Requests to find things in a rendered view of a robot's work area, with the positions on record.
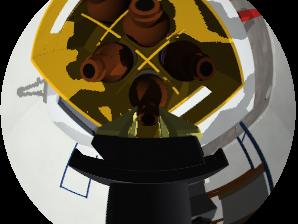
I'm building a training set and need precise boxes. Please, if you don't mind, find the yellow crate with cross dividers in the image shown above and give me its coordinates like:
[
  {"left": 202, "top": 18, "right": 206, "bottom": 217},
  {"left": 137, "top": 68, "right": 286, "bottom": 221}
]
[{"left": 31, "top": 0, "right": 245, "bottom": 127}]

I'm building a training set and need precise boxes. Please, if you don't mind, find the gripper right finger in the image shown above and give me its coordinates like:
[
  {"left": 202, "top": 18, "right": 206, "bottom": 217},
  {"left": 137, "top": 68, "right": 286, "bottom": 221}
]
[{"left": 159, "top": 106, "right": 202, "bottom": 141}]

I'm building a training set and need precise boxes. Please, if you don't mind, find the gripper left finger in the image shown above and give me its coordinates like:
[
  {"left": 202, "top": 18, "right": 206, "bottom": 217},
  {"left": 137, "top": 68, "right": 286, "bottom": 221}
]
[{"left": 95, "top": 106, "right": 138, "bottom": 138}]

